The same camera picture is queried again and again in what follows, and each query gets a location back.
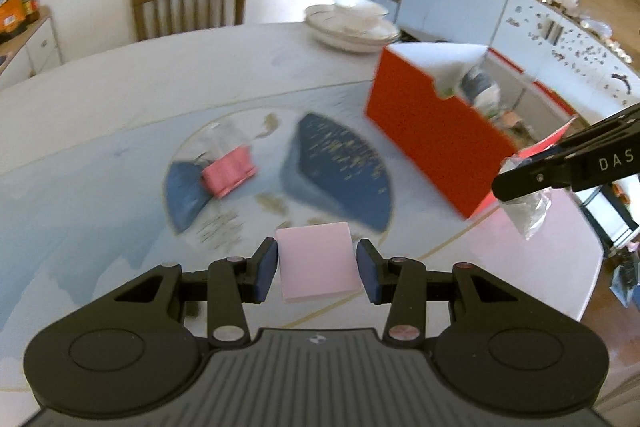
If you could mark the dark sauce bottles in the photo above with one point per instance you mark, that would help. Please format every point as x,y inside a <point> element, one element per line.
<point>30,4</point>

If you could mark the orange snack bag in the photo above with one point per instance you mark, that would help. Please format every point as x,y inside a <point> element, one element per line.
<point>10,4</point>

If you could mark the pink sticky note pad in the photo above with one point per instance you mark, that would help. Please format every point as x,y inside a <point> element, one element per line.
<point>320,262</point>

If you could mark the speckled white cabinet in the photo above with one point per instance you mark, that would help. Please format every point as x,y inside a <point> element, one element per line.
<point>575,57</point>

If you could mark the wooden chair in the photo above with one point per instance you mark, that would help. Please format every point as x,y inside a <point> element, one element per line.
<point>190,7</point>

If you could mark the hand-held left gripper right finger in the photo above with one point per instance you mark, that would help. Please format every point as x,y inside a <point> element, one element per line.
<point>370,274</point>

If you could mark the pink binder clip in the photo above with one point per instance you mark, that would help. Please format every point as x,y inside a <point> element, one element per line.
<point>227,172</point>

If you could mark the white bowl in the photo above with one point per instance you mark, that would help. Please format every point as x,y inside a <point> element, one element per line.
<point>360,14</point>

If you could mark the round marble desktop table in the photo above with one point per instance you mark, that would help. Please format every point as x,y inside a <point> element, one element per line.
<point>125,97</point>

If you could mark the red cardboard box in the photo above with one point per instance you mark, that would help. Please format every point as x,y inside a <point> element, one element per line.
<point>425,122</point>

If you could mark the clear red plastic wrapper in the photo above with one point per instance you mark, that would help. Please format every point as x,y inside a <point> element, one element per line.
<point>525,217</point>

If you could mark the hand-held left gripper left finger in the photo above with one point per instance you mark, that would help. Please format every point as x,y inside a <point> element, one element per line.
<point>265,272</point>

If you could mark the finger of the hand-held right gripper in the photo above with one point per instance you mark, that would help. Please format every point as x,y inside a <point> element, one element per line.
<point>535,177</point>

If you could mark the white plate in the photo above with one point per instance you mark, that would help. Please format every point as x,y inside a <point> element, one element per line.
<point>350,46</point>

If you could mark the stack of white dishes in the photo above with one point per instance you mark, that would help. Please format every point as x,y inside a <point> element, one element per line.
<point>325,24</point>

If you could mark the white side cabinet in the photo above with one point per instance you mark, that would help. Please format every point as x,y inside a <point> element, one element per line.
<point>40,52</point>

